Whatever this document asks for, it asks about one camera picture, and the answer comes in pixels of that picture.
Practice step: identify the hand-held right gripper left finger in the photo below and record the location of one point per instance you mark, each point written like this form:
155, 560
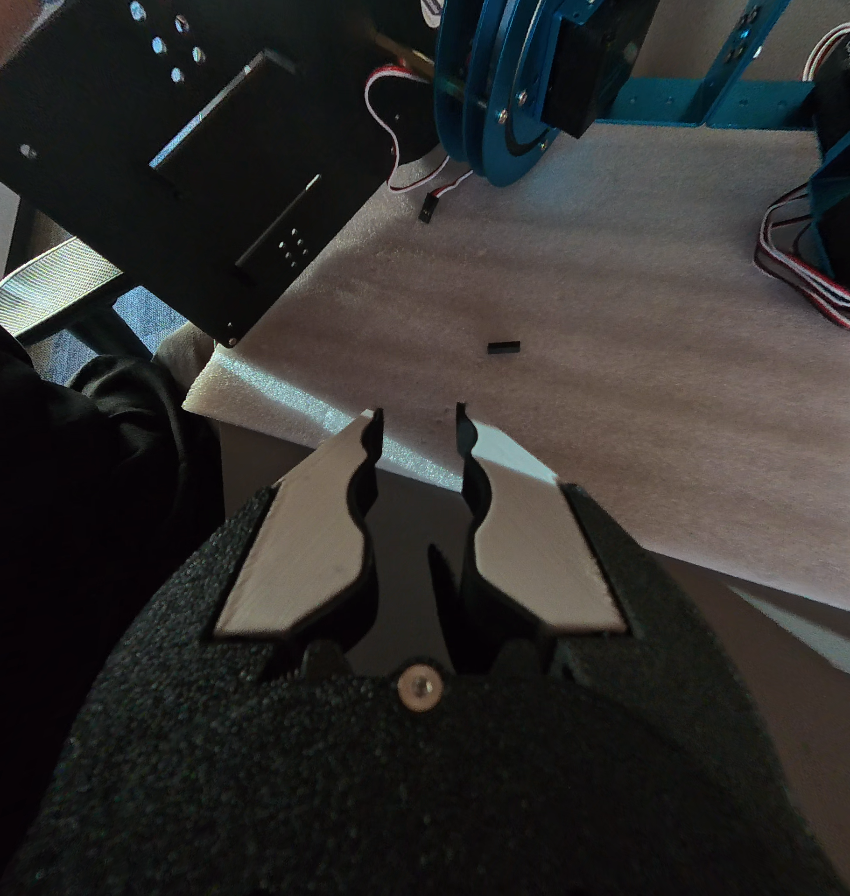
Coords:
299, 553

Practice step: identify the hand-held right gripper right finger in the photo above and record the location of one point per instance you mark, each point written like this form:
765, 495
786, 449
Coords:
537, 553

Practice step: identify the black hex standoff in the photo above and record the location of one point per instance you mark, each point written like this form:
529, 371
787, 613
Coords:
503, 347

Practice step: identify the white foam sheet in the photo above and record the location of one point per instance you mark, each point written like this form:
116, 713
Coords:
607, 420

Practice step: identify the person's black clothing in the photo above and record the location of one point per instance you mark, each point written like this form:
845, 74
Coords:
82, 525

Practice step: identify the clear plastic strip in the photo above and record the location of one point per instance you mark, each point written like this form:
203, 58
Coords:
817, 637

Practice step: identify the grey mesh chair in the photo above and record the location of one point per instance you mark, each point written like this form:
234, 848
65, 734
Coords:
47, 294

